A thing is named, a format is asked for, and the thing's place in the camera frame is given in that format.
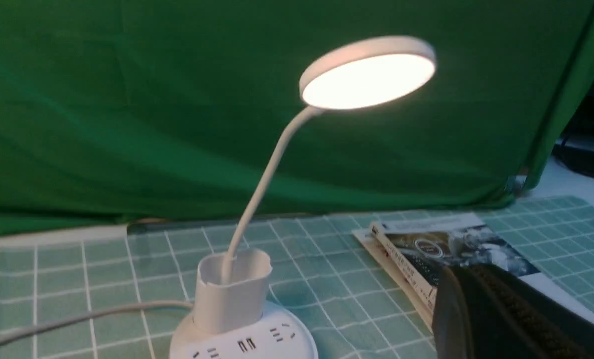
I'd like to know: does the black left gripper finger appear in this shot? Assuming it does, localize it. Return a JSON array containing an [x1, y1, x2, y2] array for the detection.
[[432, 264, 594, 359]]

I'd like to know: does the white desk lamp with sockets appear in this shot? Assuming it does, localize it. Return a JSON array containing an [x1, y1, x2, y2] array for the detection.
[[169, 35, 438, 359]]

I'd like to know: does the top book autonomous driving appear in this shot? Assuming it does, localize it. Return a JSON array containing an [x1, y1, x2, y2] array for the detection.
[[368, 213, 594, 324]]

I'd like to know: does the metal binder clip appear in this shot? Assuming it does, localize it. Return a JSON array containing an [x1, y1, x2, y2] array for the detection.
[[505, 168, 529, 197]]

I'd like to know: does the middle white book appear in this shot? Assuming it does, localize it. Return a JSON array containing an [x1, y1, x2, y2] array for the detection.
[[352, 229, 433, 332]]

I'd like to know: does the green checkered tablecloth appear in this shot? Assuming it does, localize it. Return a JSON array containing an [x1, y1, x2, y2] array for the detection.
[[0, 197, 594, 359]]

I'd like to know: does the green backdrop cloth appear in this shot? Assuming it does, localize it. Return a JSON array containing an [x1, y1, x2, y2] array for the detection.
[[0, 0, 594, 236]]

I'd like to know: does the white lamp power cable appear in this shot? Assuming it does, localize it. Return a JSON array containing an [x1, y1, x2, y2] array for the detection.
[[0, 300, 194, 353]]

